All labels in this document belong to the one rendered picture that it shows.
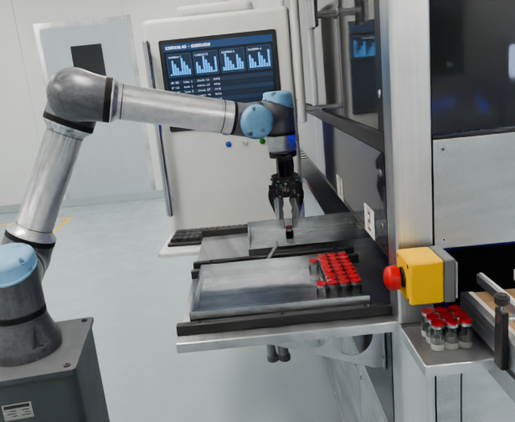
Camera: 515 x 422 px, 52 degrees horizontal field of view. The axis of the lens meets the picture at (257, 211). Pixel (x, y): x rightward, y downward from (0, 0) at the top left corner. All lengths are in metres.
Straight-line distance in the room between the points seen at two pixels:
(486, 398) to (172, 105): 0.84
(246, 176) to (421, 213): 1.06
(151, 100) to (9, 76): 5.85
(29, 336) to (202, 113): 0.60
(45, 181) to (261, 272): 0.54
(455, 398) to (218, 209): 1.13
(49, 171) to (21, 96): 5.65
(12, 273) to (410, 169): 0.81
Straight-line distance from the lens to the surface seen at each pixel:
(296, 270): 1.24
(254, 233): 1.56
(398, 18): 0.88
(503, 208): 0.98
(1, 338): 1.26
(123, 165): 6.64
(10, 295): 1.22
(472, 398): 1.11
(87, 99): 1.14
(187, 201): 1.93
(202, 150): 1.89
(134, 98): 1.15
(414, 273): 0.85
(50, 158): 1.29
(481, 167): 0.94
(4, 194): 7.19
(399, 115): 0.88
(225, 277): 1.25
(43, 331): 1.26
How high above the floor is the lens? 1.33
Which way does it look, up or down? 14 degrees down
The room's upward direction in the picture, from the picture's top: 6 degrees counter-clockwise
